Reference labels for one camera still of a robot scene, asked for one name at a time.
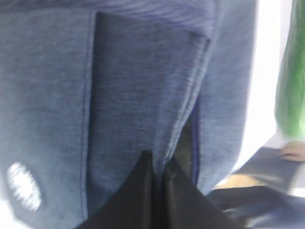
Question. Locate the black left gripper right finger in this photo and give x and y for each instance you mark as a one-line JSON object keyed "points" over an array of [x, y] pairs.
{"points": [[186, 207]]}

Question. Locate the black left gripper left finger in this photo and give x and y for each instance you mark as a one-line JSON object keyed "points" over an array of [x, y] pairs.
{"points": [[135, 205]]}

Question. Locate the dark navy fabric bag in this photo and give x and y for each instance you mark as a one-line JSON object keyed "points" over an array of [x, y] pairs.
{"points": [[87, 85]]}

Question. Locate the green cucumber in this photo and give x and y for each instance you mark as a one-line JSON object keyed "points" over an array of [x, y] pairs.
{"points": [[290, 93]]}

